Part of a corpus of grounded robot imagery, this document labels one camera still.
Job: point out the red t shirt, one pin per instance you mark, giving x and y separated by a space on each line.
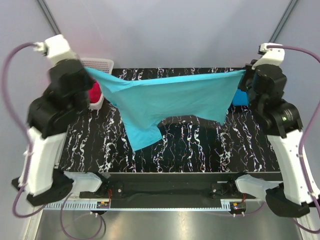
95 93

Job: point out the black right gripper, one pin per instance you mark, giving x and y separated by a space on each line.
249 70

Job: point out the small circuit board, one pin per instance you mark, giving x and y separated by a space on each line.
239 205
103 205

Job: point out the aluminium front frame rail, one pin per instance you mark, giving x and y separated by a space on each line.
250 200

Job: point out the folded blue t shirt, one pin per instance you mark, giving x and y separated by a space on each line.
240 98

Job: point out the left aluminium corner post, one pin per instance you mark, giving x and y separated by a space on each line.
44 8

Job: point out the right small circuit board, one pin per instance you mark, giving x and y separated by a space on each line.
239 205

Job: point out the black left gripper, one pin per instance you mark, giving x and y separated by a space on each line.
89 78

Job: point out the folded black t shirt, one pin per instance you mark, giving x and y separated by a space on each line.
238 109

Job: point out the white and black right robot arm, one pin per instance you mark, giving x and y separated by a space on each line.
282 125

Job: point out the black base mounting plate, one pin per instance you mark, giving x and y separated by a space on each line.
166 191

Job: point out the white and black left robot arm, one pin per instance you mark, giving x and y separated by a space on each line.
48 119

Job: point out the white plastic basket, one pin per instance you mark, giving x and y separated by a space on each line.
100 64

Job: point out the right aluminium corner post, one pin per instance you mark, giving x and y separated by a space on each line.
283 20

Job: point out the light cyan t shirt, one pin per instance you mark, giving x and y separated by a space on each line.
143 104

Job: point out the left small circuit board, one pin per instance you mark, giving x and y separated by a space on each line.
103 205

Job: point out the aluminium corner post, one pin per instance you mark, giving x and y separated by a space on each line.
283 20
44 8

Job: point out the white slotted cable duct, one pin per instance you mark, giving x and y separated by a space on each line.
83 205

